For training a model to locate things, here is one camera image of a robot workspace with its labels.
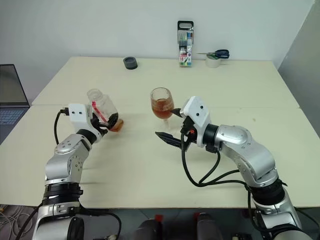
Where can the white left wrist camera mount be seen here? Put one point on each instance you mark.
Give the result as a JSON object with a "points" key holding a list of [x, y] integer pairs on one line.
{"points": [[78, 115]]}

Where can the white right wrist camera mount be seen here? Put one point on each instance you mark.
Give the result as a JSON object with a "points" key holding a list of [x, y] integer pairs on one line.
{"points": [[198, 115]]}

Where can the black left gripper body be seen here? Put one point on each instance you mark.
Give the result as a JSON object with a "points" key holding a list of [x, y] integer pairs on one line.
{"points": [[100, 127]]}

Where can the dark rounded shape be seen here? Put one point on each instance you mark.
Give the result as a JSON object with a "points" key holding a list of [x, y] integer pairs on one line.
{"points": [[147, 230], [207, 227]]}

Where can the clear plastic bottle red label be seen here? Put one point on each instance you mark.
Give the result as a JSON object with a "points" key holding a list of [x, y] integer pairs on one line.
{"points": [[107, 102]]}

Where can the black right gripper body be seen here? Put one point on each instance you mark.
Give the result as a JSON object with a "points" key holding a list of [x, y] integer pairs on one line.
{"points": [[188, 140]]}

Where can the grey laptop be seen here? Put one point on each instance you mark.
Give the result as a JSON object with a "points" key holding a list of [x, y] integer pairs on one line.
{"points": [[10, 87]]}

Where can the white tape roll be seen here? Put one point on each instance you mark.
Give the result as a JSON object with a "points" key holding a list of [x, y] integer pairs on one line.
{"points": [[212, 63]]}

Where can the marker pen pack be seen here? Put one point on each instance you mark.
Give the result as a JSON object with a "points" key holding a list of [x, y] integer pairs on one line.
{"points": [[185, 45]]}

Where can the clear wine glass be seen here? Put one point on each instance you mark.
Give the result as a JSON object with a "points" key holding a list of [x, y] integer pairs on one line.
{"points": [[161, 105]]}

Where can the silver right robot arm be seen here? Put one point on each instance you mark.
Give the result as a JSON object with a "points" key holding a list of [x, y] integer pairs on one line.
{"points": [[250, 150]]}

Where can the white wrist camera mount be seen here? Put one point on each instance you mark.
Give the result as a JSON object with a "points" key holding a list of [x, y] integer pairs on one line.
{"points": [[198, 115], [78, 115]]}

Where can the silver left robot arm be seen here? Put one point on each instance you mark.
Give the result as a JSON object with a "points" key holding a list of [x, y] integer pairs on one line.
{"points": [[67, 160]]}

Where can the grey partition panel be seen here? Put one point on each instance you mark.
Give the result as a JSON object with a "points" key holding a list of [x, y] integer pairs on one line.
{"points": [[305, 67]]}

